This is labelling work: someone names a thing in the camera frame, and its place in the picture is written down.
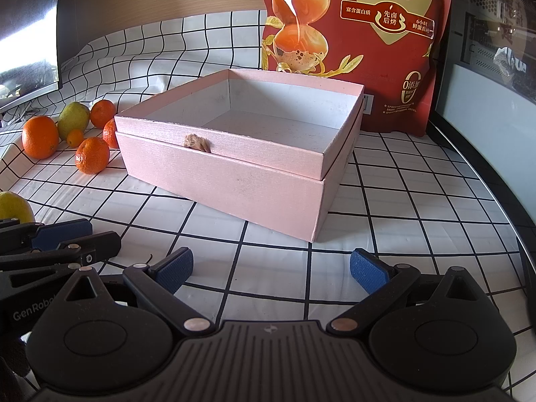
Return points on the red snack bag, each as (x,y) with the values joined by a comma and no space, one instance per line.
(385,45)

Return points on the yellow green pear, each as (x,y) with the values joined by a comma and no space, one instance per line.
(14,206)

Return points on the curved monitor left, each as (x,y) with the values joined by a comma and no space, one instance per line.
(29,50)

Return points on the tiny kumquat orange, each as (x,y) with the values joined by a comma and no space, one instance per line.
(74,138)

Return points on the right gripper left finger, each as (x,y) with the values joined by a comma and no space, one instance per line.
(154,288)

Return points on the computer case right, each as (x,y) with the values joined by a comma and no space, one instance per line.
(486,97)

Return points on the mandarin orange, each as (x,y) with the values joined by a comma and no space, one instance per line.
(92,155)
(102,112)

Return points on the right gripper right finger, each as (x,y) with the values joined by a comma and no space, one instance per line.
(387,288)

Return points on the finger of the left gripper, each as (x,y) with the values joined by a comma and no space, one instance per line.
(19,237)
(85,251)

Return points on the large orange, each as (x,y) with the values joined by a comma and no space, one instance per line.
(40,137)

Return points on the pink gift box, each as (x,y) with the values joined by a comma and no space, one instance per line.
(266,147)

